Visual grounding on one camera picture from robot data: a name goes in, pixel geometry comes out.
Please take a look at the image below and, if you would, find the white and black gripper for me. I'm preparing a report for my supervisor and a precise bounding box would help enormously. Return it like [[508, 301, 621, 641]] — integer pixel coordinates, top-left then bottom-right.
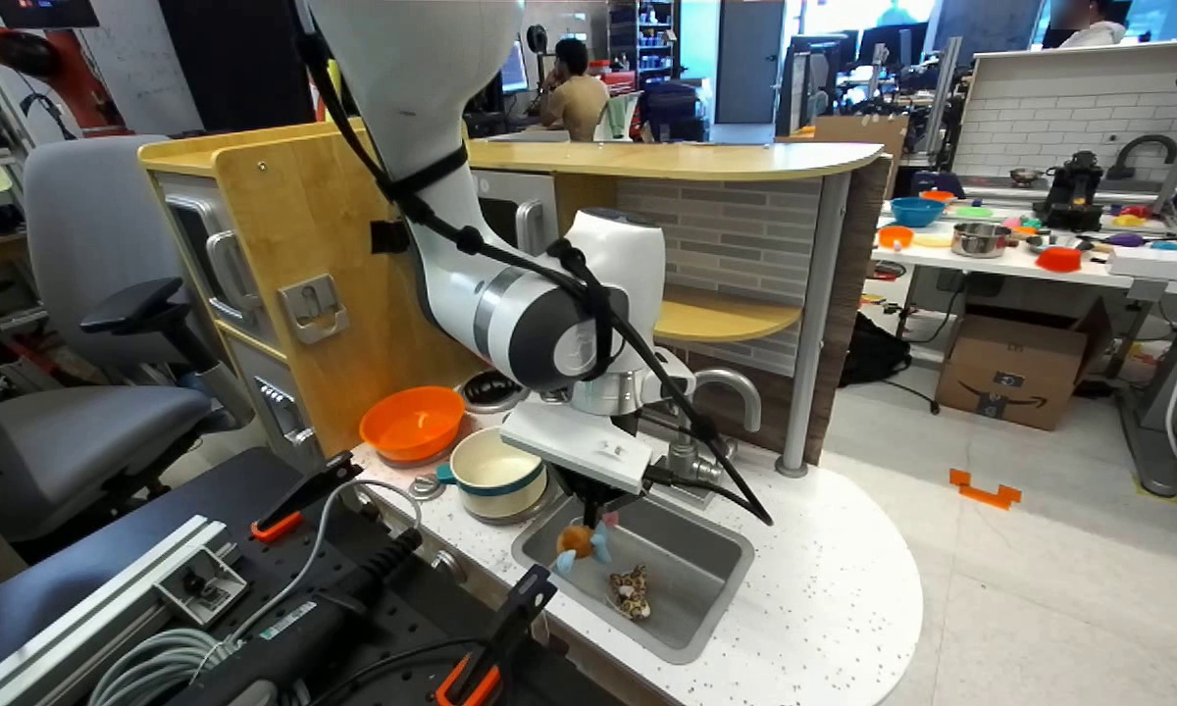
[[499, 394, 669, 494]]

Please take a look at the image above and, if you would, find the blue and brown plush toy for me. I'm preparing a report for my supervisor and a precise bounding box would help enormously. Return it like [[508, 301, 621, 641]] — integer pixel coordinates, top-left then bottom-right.
[[553, 520, 611, 573]]

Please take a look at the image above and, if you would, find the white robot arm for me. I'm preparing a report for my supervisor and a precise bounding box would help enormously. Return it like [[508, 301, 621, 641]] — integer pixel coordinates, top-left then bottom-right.
[[302, 0, 669, 494]]

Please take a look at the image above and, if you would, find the gold crumpled object in sink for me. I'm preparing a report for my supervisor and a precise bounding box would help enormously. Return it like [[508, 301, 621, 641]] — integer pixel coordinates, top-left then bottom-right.
[[611, 569, 653, 619]]

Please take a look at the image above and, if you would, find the grey toy sink basin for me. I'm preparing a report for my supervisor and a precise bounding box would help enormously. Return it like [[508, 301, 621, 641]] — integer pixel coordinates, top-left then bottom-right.
[[516, 497, 754, 662]]

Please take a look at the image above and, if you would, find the orange plastic bowl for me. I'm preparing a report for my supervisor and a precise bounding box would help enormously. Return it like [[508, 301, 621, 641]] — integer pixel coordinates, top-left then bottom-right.
[[356, 384, 467, 466]]

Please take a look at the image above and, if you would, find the grey toy faucet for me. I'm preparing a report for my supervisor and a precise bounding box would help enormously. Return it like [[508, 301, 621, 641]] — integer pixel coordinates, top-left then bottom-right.
[[689, 367, 764, 435]]

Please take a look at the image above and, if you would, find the wooden toy kitchen cabinet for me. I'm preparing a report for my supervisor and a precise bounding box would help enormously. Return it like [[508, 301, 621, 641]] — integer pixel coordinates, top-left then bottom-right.
[[140, 117, 887, 473]]

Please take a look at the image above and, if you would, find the person in yellow shirt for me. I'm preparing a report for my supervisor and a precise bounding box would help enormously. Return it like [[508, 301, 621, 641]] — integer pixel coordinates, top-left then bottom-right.
[[536, 37, 608, 141]]

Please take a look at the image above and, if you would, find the cardboard box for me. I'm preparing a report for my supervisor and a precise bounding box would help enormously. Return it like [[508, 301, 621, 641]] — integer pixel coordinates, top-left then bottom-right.
[[937, 309, 1091, 430]]

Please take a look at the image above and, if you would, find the grey office chair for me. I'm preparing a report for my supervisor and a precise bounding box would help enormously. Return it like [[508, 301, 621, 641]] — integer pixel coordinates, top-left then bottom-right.
[[0, 133, 228, 552]]

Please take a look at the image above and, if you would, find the white work table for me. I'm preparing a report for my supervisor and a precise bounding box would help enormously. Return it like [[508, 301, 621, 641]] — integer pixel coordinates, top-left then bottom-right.
[[884, 218, 1177, 497]]

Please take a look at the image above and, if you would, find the cream pot with teal handle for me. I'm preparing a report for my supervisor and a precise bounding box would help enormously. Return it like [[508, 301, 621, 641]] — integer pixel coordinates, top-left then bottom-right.
[[437, 427, 550, 520]]

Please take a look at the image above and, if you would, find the black clamp with orange handle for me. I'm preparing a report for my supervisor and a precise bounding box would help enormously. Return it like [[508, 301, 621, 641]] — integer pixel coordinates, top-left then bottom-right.
[[247, 450, 361, 546]]

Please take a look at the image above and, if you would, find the orange floor bracket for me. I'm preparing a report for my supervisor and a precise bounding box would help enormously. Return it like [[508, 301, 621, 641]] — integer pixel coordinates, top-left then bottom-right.
[[951, 466, 1023, 511]]

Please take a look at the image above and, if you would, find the grey coiled cable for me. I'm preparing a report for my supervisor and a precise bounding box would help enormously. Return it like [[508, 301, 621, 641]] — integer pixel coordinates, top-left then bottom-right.
[[83, 479, 424, 706]]

